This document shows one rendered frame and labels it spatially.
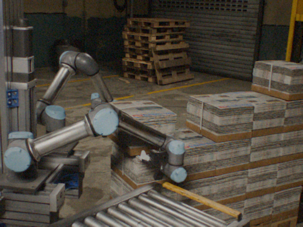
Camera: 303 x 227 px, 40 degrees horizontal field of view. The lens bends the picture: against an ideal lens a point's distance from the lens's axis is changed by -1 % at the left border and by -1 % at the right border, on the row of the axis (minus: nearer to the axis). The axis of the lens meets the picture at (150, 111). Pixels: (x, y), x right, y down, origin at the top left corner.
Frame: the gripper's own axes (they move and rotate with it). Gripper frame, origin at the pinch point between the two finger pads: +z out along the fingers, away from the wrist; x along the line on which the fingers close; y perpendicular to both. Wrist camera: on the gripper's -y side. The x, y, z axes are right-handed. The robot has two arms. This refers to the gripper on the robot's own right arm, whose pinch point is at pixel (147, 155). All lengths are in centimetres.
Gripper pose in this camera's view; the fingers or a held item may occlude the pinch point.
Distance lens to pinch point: 234.6
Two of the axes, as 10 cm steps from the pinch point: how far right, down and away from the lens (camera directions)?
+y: 0.5, -9.7, -2.5
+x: -8.8, 0.7, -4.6
